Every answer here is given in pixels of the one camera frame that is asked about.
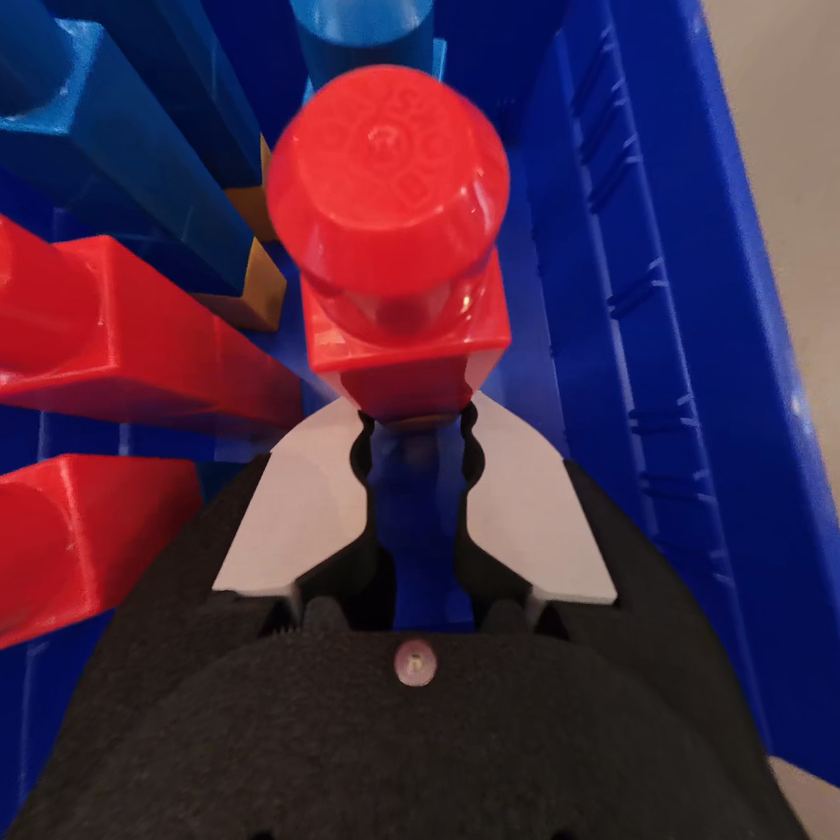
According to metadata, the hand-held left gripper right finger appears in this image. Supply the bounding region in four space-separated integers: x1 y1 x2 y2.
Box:
453 392 620 618

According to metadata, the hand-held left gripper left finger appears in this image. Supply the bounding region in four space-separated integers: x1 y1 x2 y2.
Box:
211 400 378 606

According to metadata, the cluster of block towers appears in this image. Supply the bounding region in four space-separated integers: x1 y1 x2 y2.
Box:
0 0 448 652

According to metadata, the blue plastic bin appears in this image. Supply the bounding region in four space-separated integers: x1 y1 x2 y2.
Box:
0 0 798 828

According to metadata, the red mega block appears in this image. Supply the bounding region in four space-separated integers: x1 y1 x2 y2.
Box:
266 64 514 422

